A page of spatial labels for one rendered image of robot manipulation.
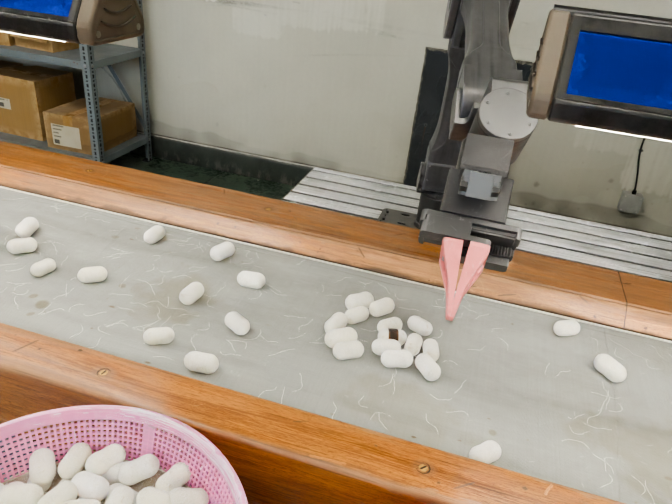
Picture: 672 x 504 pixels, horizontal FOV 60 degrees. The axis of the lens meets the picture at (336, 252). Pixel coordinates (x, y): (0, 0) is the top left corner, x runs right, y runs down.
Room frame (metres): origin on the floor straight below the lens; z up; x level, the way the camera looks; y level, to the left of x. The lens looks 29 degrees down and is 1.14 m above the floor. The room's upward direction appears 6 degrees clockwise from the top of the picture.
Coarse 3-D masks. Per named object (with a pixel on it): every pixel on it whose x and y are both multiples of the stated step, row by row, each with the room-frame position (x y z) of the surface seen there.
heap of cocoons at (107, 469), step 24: (48, 456) 0.32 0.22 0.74; (72, 456) 0.32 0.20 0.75; (96, 456) 0.33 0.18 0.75; (120, 456) 0.33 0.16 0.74; (144, 456) 0.33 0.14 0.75; (24, 480) 0.31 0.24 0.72; (48, 480) 0.31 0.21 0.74; (72, 480) 0.31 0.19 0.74; (96, 480) 0.30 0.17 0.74; (120, 480) 0.31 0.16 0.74; (144, 480) 0.32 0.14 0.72; (168, 480) 0.31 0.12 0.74
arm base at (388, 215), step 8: (424, 200) 0.96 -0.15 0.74; (432, 200) 0.95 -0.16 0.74; (440, 200) 0.95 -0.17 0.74; (384, 208) 1.03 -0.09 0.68; (424, 208) 0.96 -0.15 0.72; (432, 208) 0.95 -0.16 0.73; (384, 216) 0.99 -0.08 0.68; (392, 216) 1.00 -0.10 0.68; (400, 216) 1.00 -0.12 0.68; (408, 216) 1.00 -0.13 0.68; (416, 216) 1.01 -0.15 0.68; (400, 224) 0.97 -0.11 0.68; (408, 224) 0.97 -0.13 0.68; (416, 224) 0.96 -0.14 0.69
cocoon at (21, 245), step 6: (12, 240) 0.63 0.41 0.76; (18, 240) 0.63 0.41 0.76; (24, 240) 0.64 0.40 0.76; (30, 240) 0.64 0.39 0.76; (6, 246) 0.63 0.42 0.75; (12, 246) 0.63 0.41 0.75; (18, 246) 0.63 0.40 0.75; (24, 246) 0.63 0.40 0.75; (30, 246) 0.63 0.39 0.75; (36, 246) 0.64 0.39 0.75; (12, 252) 0.63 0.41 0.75; (18, 252) 0.63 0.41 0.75; (24, 252) 0.63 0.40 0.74
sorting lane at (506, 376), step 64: (0, 192) 0.80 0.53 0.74; (0, 256) 0.62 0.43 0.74; (64, 256) 0.64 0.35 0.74; (128, 256) 0.65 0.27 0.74; (192, 256) 0.67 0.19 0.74; (256, 256) 0.69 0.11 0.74; (0, 320) 0.49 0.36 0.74; (64, 320) 0.51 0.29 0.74; (128, 320) 0.52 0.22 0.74; (192, 320) 0.53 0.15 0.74; (256, 320) 0.54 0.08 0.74; (320, 320) 0.56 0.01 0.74; (448, 320) 0.58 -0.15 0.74; (512, 320) 0.60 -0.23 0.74; (576, 320) 0.61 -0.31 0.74; (256, 384) 0.44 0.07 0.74; (320, 384) 0.45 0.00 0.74; (384, 384) 0.46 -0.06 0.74; (448, 384) 0.47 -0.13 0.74; (512, 384) 0.48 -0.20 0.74; (576, 384) 0.49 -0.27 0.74; (640, 384) 0.50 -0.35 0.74; (448, 448) 0.38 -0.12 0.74; (512, 448) 0.39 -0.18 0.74; (576, 448) 0.40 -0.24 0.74; (640, 448) 0.41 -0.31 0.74
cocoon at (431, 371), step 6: (420, 354) 0.49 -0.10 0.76; (426, 354) 0.49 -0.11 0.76; (420, 360) 0.48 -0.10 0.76; (426, 360) 0.48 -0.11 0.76; (432, 360) 0.48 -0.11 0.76; (420, 366) 0.48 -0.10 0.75; (426, 366) 0.47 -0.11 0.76; (432, 366) 0.47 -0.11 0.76; (438, 366) 0.47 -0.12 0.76; (426, 372) 0.47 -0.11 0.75; (432, 372) 0.47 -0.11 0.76; (438, 372) 0.47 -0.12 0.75; (426, 378) 0.47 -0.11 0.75; (432, 378) 0.46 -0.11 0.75
